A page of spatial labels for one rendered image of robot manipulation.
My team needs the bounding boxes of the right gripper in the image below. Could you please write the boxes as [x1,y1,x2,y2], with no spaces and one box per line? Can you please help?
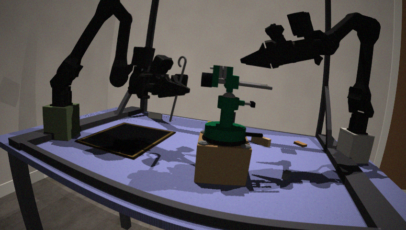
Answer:
[136,72,190,99]

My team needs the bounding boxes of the dark green bench vise body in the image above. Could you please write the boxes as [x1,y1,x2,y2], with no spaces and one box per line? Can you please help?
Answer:
[204,65,246,142]

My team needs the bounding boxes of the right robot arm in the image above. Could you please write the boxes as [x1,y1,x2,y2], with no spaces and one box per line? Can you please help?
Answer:
[50,0,173,107]

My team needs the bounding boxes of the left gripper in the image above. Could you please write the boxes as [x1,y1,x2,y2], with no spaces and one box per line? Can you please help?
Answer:
[240,40,300,69]

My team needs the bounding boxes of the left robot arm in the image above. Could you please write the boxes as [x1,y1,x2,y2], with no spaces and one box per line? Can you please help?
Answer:
[265,11,381,135]

